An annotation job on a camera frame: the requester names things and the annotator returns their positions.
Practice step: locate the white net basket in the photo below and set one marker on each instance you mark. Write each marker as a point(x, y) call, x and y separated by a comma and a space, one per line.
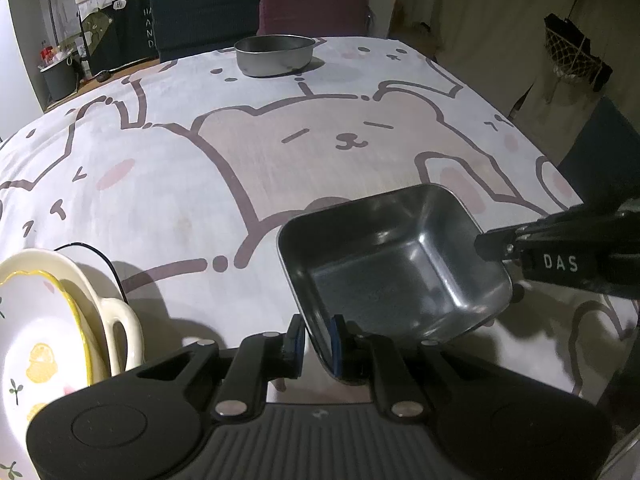
point(575, 50)

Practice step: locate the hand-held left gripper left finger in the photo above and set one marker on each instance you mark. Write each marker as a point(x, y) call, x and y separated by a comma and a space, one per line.
point(297, 350)

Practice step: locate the small black object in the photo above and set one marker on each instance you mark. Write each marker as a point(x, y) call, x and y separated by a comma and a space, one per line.
point(103, 76)

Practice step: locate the white plate with dark rim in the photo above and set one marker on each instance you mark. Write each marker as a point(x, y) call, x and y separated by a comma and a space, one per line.
point(100, 275)

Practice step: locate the black printed curtain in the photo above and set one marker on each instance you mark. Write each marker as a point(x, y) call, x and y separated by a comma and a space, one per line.
point(120, 30)

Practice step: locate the floral bowl with yellow rim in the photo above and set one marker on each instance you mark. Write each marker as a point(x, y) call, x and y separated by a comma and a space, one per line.
point(40, 330)

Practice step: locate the square steel bowl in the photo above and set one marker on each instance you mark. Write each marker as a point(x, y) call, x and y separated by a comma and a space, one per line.
point(390, 260)

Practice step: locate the dark blue chair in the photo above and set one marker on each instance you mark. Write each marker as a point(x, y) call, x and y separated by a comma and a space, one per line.
point(205, 15)
point(600, 155)

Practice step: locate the maroon chair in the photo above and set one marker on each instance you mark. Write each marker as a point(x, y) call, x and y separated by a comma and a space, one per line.
point(310, 7)

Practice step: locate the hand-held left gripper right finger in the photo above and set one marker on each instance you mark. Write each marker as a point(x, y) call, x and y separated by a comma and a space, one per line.
point(339, 350)

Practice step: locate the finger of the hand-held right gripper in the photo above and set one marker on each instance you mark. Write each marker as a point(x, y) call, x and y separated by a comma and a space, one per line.
point(500, 247)

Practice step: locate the grey bucket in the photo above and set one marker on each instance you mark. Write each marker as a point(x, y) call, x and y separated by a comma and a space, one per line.
point(60, 80)

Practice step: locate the bear printed tablecloth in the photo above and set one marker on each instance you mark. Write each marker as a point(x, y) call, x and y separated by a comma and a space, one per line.
point(300, 160)

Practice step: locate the round steel bowl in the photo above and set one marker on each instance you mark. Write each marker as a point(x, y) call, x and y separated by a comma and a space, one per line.
point(270, 60)

